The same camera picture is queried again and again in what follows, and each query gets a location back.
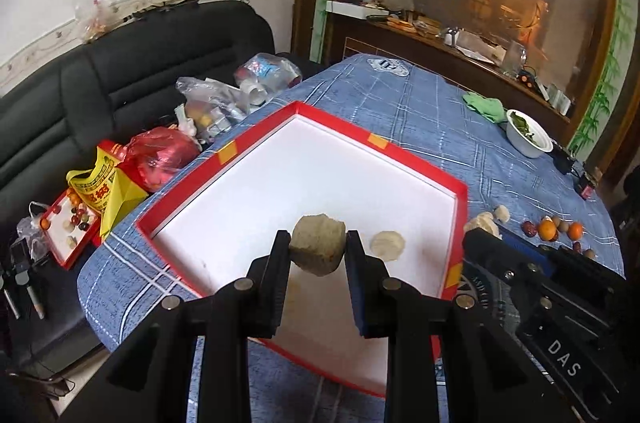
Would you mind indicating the clear plastic bag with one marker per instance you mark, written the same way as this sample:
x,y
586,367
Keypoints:
x,y
210,98

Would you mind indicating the green leaves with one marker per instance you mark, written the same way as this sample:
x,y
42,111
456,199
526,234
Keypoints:
x,y
522,124

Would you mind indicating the beige sugarcane piece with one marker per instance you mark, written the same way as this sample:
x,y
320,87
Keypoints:
x,y
482,224
501,213

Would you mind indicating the blue plaid tablecloth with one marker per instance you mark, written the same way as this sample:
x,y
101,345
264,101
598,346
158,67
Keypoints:
x,y
425,113

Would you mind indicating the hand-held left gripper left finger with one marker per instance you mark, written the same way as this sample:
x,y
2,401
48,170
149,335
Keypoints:
x,y
281,263

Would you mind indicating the white flat box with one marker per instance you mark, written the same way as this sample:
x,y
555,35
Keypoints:
x,y
350,9

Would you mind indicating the clear glass cup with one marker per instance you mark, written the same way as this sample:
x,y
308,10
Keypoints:
x,y
515,57

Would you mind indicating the white bowl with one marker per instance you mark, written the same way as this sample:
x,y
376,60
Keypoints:
x,y
525,146

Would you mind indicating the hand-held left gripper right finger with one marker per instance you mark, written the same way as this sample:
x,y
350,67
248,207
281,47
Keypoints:
x,y
353,275

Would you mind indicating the red hexagonal gift box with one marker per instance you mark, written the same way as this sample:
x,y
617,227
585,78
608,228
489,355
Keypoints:
x,y
300,163

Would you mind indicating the yellow paper bag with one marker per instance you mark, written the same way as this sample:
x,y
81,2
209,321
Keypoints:
x,y
100,188

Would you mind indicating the red and black device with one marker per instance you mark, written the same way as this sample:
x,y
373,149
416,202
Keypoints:
x,y
585,186

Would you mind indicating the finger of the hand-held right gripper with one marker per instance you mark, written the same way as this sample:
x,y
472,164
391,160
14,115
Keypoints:
x,y
487,250

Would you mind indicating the crumpled white plastic bag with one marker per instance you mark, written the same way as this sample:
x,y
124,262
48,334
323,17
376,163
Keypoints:
x,y
95,15

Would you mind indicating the group of small fruits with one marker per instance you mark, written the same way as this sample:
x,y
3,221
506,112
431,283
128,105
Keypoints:
x,y
77,215

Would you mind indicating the green cloth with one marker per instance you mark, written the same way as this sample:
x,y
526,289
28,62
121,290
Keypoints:
x,y
487,107

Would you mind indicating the red plastic bag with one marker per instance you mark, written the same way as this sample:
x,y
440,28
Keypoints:
x,y
160,153

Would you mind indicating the black leather sofa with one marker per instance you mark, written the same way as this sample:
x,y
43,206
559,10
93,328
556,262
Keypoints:
x,y
150,48

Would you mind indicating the brown nut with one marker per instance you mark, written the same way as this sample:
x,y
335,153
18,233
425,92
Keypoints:
x,y
563,226

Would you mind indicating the small red tray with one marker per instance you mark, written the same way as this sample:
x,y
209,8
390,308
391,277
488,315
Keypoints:
x,y
65,245

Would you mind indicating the red date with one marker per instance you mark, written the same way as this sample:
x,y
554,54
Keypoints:
x,y
528,228
577,247

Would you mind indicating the small orange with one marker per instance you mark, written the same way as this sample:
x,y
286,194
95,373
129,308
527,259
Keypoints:
x,y
547,230
575,231

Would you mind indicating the beige sugarcane chunk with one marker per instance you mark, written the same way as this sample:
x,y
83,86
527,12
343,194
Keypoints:
x,y
317,243

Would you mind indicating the clear bag with blue print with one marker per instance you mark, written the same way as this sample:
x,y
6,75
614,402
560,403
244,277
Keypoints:
x,y
265,70

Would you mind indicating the pale sugarcane piece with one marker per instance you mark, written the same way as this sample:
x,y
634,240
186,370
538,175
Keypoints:
x,y
386,245

